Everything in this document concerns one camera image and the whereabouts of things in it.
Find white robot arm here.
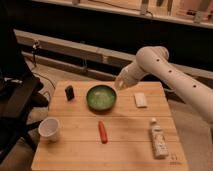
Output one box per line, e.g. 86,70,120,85
115,46,213,128

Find black eraser block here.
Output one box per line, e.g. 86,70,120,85
65,85,75,101

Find green bowl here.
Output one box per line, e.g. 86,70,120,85
86,85,117,111

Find white sponge pad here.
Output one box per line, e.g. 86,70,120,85
134,93,147,108

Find red carrot-shaped marker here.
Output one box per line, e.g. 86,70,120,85
98,121,108,144

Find white tube bottle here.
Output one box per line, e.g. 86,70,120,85
150,118,169,159

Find white paper cup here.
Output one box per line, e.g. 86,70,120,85
38,117,60,142

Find black chair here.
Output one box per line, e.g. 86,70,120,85
0,27,48,164

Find black cable on floor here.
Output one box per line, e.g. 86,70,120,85
31,41,57,101

